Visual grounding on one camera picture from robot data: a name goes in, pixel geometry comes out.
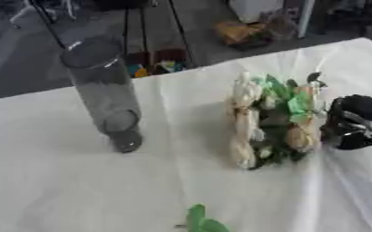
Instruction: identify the cream artificial flower bouquet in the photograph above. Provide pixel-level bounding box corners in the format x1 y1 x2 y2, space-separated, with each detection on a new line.
224 71 329 170

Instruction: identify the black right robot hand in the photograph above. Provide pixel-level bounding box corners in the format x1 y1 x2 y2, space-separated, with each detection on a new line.
319 93 372 151

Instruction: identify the green artificial leaf sprig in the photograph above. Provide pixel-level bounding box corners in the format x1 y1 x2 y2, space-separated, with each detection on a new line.
173 203 232 232

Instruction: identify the black tripod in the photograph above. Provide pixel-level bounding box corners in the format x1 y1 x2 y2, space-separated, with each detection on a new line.
28 0 199 70

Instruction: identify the tan crumpled bag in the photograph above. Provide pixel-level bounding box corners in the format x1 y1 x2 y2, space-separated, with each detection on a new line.
212 20 275 51

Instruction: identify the white bin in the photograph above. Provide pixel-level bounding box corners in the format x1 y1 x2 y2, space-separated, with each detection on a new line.
225 0 317 39

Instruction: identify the colourful box on floor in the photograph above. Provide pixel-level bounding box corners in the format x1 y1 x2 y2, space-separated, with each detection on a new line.
122 48 190 79

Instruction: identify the clear glass cylinder vase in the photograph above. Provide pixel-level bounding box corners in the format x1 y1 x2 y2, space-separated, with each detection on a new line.
59 38 145 154

